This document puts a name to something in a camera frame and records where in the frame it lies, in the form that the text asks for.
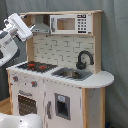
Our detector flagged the black stovetop red burners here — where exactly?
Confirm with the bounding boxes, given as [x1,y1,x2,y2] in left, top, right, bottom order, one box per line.
[20,61,56,73]

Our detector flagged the grey toy sink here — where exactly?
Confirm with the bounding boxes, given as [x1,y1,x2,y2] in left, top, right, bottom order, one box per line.
[52,67,92,81]

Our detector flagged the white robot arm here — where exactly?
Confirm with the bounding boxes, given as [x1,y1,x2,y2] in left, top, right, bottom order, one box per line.
[0,13,43,128]

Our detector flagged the black toy faucet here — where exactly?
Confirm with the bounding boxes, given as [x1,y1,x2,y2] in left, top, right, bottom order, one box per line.
[76,50,94,70]

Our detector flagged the left red oven knob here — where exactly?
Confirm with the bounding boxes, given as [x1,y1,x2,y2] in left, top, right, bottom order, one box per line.
[13,76,18,82]

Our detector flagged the toy microwave with door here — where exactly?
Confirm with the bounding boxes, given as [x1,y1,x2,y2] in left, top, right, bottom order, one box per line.
[50,14,92,34]

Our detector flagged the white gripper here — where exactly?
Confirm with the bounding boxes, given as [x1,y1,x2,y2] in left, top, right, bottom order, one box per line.
[4,13,32,42]

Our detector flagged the red oven knob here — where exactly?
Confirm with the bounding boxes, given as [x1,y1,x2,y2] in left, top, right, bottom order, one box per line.
[13,76,18,82]
[31,81,37,87]

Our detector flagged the grey range hood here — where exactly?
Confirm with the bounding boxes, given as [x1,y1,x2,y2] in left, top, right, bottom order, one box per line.
[31,14,50,33]

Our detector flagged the right red oven knob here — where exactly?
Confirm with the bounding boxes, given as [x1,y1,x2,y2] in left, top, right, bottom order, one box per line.
[31,81,37,87]

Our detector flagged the toy oven door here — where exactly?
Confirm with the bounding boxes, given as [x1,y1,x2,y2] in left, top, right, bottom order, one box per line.
[18,90,37,115]

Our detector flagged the wooden toy kitchen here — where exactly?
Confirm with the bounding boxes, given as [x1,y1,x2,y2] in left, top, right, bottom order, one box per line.
[8,10,114,128]

